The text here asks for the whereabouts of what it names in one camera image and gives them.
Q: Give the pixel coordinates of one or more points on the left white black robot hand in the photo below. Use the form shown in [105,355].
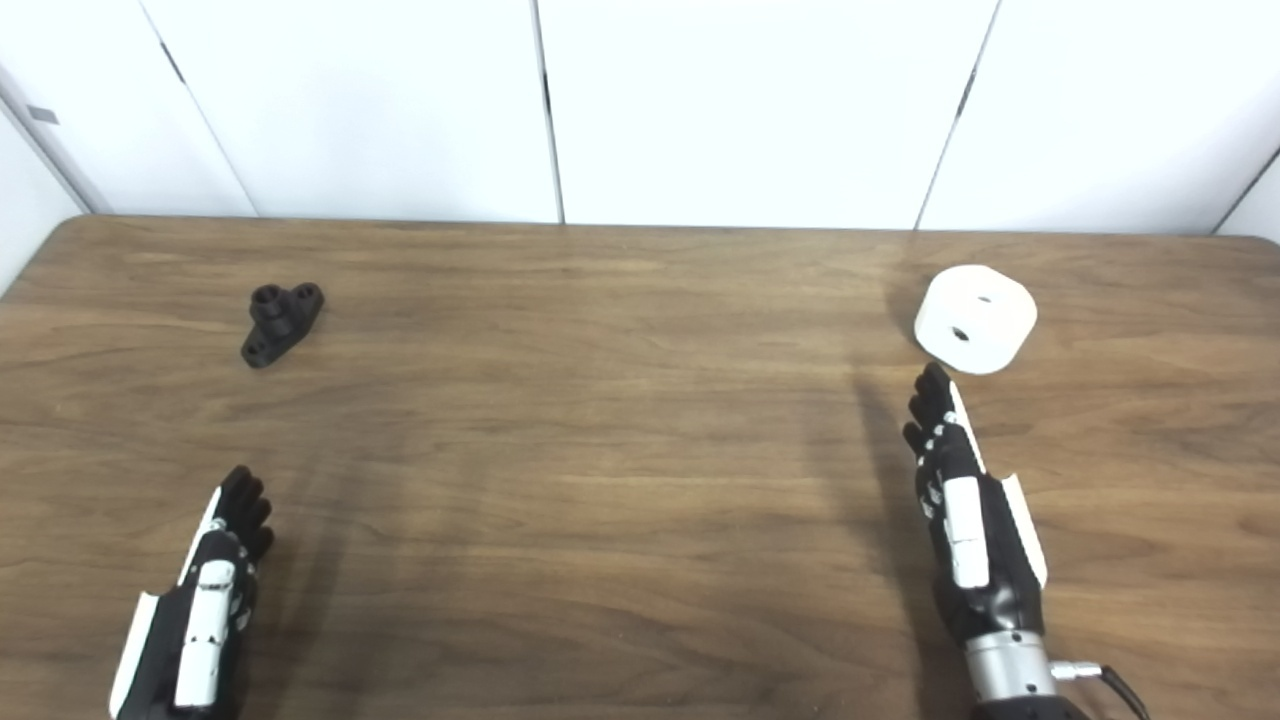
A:
[205,610]

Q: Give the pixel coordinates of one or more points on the round white plastic piece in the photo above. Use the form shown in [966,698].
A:
[985,320]

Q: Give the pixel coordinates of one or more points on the small grey wall tag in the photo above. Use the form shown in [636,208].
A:
[43,114]

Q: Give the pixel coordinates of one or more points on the black flanged holder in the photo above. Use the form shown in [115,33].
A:
[280,322]

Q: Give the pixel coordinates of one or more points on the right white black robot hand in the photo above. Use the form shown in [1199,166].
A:
[970,540]

